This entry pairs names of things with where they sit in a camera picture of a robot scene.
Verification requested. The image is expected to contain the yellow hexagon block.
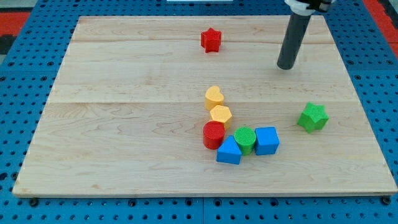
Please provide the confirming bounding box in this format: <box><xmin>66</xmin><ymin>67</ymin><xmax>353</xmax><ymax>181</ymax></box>
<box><xmin>210</xmin><ymin>105</ymin><xmax>233</xmax><ymax>130</ymax></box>

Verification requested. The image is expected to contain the green star block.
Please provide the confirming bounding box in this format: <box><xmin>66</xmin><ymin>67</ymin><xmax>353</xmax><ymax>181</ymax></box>
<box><xmin>297</xmin><ymin>102</ymin><xmax>329</xmax><ymax>133</ymax></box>

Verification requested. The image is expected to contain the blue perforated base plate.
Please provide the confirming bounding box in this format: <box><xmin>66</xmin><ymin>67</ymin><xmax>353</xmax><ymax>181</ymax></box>
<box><xmin>1</xmin><ymin>1</ymin><xmax>397</xmax><ymax>223</ymax></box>

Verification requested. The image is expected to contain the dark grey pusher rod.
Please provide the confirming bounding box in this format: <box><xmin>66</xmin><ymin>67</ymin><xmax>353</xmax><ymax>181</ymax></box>
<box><xmin>277</xmin><ymin>12</ymin><xmax>311</xmax><ymax>70</ymax></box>

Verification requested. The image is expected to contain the blue cube block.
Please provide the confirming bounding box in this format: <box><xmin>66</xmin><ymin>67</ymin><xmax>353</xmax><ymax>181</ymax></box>
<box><xmin>254</xmin><ymin>127</ymin><xmax>280</xmax><ymax>156</ymax></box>

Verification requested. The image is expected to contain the red cylinder block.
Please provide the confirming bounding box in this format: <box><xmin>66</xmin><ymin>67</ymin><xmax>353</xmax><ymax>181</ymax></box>
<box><xmin>203</xmin><ymin>121</ymin><xmax>225</xmax><ymax>150</ymax></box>

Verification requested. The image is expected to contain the green cylinder block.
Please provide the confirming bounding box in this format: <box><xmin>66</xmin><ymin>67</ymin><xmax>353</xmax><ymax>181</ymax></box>
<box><xmin>233</xmin><ymin>126</ymin><xmax>257</xmax><ymax>156</ymax></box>

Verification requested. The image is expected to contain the yellow heart block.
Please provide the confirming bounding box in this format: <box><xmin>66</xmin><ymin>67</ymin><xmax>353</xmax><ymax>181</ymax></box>
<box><xmin>205</xmin><ymin>86</ymin><xmax>224</xmax><ymax>110</ymax></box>

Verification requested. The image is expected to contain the white rod mount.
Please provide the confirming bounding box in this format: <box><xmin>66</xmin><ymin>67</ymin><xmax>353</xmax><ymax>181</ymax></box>
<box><xmin>284</xmin><ymin>0</ymin><xmax>335</xmax><ymax>16</ymax></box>

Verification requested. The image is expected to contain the red star block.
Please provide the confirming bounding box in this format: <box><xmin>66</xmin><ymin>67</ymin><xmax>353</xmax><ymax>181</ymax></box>
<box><xmin>201</xmin><ymin>27</ymin><xmax>222</xmax><ymax>53</ymax></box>

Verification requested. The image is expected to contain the blue triangle block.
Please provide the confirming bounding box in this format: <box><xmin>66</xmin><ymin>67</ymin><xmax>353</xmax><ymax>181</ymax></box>
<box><xmin>216</xmin><ymin>135</ymin><xmax>242</xmax><ymax>165</ymax></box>

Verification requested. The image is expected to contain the wooden board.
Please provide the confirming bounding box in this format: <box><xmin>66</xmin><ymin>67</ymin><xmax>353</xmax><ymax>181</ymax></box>
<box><xmin>12</xmin><ymin>16</ymin><xmax>397</xmax><ymax>198</ymax></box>

